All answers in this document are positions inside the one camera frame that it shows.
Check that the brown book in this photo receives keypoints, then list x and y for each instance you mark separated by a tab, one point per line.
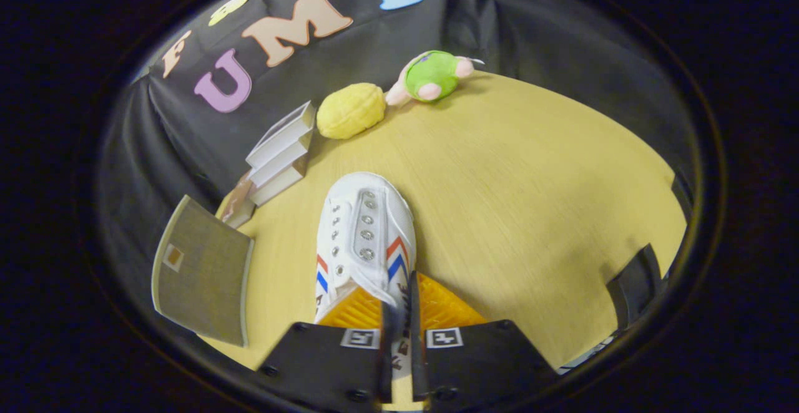
238	204

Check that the green and pink plush toy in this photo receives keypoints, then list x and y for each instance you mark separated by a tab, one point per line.
431	76

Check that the grey fabric storage box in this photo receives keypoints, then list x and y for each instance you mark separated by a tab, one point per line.
203	269

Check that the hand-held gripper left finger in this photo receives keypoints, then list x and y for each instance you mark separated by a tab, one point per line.
324	363

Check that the yellow plush cushion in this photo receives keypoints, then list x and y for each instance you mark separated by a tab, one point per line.
351	110

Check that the white canvas shoe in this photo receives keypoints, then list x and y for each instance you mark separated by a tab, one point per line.
365	232

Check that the plain white book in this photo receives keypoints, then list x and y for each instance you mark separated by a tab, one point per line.
281	185
281	166

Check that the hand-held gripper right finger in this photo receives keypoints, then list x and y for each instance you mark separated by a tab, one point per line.
487	363

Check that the black chair back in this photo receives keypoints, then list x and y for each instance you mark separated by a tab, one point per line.
637	288

